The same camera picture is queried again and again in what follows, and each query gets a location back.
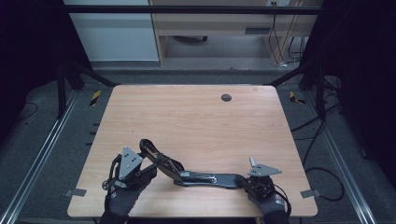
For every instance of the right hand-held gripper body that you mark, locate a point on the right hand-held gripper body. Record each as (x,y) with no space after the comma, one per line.
(260,183)

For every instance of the person's left hand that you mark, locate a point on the person's left hand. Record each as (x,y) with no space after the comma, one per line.
(123,200)

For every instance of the dark round table grommet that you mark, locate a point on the dark round table grommet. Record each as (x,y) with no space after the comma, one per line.
(226,97)

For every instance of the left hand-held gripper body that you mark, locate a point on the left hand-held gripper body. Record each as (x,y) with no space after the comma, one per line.
(129,166)

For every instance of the black horizontal frame bar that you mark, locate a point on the black horizontal frame bar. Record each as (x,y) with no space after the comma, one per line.
(186,9)

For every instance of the aluminium floor rail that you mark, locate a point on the aluminium floor rail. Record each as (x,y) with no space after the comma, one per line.
(46,146)
(345,174)

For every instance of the person's right hand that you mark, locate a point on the person's right hand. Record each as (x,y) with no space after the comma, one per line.
(271,203)

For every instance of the yellow and black tape strip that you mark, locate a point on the yellow and black tape strip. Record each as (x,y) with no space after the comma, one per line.
(95,98)
(294,98)

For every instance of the grey tape piece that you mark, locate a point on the grey tape piece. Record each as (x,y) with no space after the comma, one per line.
(75,192)
(310,193)

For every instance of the black curtain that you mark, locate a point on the black curtain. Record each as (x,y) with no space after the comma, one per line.
(364,77)
(28,62)

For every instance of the white cabinet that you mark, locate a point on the white cabinet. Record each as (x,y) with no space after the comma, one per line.
(115,37)

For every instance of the black metal stand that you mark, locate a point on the black metal stand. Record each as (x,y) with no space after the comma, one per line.
(320,93)
(61,93)

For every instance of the light wooden desk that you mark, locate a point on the light wooden desk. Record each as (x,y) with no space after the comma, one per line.
(214,23)

